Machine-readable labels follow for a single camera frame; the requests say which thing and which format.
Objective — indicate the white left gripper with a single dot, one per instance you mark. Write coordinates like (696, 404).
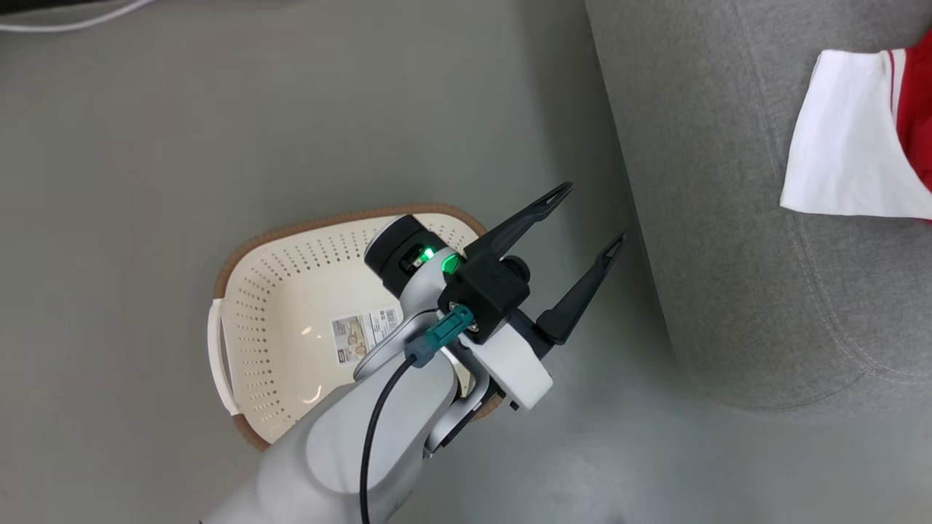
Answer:
(513, 364)

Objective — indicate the red and white garment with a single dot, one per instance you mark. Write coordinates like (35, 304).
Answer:
(844, 138)

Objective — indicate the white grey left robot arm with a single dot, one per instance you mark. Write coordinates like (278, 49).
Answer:
(328, 451)

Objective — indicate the printed paper basket label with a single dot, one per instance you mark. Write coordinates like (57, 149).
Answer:
(364, 336)

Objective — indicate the cream perforated laundry basket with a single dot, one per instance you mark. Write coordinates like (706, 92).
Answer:
(291, 291)

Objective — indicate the grey fabric sofa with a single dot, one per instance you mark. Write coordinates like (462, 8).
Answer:
(743, 218)

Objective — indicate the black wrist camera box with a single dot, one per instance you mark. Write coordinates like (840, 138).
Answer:
(488, 287)

